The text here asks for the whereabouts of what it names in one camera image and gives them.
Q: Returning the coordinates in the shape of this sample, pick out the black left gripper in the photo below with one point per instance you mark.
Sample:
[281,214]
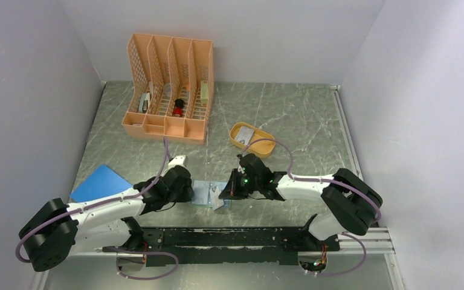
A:
[187,193]

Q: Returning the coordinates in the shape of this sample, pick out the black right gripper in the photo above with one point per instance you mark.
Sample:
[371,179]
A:
[231,190]

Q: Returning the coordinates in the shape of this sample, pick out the white VIP credit card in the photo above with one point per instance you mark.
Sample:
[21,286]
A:
[215,190]

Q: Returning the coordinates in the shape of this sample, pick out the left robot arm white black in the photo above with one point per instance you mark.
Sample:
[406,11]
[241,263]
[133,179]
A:
[59,230]

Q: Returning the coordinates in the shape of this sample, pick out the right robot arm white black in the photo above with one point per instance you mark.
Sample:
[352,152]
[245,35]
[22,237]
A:
[352,206]

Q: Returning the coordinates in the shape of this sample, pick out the card in yellow tray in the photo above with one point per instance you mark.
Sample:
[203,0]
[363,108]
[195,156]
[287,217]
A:
[244,135]

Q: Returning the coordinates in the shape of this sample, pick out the yellow oval tray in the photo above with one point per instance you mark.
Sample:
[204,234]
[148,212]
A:
[261,144]

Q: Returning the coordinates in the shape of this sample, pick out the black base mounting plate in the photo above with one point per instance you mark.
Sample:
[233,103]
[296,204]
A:
[229,245]

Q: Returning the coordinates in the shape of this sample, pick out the blue notebook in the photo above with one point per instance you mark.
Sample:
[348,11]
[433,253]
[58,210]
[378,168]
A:
[102,182]

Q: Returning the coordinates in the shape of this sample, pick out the red black small bottle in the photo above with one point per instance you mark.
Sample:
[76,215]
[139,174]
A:
[178,107]

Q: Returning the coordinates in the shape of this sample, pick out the grey white utility knife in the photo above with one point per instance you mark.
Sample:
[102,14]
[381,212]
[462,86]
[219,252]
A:
[144,104]

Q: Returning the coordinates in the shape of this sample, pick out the pale green eraser box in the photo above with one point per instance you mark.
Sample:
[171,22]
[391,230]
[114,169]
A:
[204,94]

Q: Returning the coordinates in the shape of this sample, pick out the peach plastic file organizer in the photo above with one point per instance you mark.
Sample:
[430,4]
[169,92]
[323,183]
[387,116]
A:
[170,68]

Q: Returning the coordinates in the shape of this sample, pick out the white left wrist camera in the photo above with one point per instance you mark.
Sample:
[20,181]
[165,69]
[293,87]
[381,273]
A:
[179,160]

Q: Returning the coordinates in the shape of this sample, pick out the aluminium rail frame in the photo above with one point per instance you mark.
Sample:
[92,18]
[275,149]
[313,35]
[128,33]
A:
[376,241]

